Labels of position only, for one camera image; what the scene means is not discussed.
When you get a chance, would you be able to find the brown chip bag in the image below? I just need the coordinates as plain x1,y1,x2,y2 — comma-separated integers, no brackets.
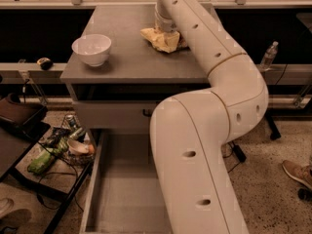
140,28,188,54

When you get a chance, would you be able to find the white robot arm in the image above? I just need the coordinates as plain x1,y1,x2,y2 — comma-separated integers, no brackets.
150,0,268,234

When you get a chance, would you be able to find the grey drawer cabinet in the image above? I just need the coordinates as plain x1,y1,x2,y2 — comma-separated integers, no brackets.
60,4,209,144

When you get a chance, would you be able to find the closed grey middle drawer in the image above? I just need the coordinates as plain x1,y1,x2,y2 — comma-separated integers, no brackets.
73,101,156,130

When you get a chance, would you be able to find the open grey bottom drawer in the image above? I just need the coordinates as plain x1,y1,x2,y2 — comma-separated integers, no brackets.
80,132,173,234

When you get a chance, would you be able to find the green chip bag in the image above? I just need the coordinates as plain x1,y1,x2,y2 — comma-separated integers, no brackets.
27,137,68,175

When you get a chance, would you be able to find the soda can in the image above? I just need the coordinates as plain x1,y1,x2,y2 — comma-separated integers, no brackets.
65,114,78,130

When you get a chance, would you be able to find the white bowl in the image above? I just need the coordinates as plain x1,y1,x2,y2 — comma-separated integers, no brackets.
71,34,112,66

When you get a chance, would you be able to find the small bowl on cart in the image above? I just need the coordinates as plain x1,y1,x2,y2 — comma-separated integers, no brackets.
67,139,89,156

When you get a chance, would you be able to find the small black round device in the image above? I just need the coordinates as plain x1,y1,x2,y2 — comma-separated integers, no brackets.
37,58,54,71

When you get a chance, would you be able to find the black side cart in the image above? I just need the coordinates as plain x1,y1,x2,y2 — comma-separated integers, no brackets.
0,94,94,234

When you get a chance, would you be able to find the clear plastic water bottle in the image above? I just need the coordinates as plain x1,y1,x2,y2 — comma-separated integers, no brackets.
259,41,279,72

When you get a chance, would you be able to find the black tripod stand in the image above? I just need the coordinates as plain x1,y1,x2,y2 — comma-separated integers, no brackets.
265,110,281,140

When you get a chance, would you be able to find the black tray on cart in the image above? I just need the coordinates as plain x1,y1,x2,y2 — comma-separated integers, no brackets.
0,93,48,132

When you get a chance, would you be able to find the brown shoe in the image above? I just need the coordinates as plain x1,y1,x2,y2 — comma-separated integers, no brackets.
282,160,312,190

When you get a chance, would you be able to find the black drawer handle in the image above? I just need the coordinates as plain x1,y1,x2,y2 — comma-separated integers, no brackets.
142,109,153,117

